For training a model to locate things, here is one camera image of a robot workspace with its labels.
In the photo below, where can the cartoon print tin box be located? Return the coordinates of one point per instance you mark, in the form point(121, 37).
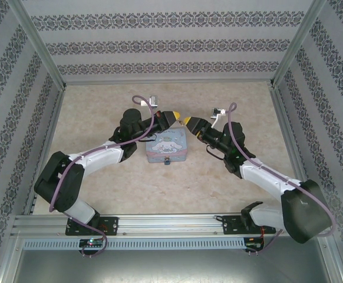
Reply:
point(167, 144)

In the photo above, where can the small padlock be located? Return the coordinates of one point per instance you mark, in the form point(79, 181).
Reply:
point(167, 161)

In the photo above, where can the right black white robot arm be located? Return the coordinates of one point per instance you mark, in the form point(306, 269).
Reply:
point(295, 203)

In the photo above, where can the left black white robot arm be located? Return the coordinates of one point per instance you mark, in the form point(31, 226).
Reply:
point(71, 182)

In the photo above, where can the grey metal sheet panel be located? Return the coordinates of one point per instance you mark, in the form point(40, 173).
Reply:
point(171, 265)

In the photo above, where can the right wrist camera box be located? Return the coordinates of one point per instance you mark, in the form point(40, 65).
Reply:
point(218, 113)

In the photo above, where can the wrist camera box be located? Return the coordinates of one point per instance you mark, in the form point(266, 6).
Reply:
point(152, 100)
point(218, 113)

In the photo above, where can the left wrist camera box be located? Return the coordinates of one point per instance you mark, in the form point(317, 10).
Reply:
point(152, 100)

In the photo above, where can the aluminium side rail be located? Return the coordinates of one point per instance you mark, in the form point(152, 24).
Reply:
point(46, 132)
point(292, 132)

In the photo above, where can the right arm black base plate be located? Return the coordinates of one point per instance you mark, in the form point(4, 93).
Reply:
point(229, 225)

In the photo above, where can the aluminium mounting rail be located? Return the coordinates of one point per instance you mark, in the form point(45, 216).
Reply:
point(171, 224)

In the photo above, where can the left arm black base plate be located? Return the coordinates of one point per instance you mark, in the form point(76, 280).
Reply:
point(111, 225)

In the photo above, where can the aluminium frame post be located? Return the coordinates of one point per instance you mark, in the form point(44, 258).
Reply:
point(36, 41)
point(298, 41)

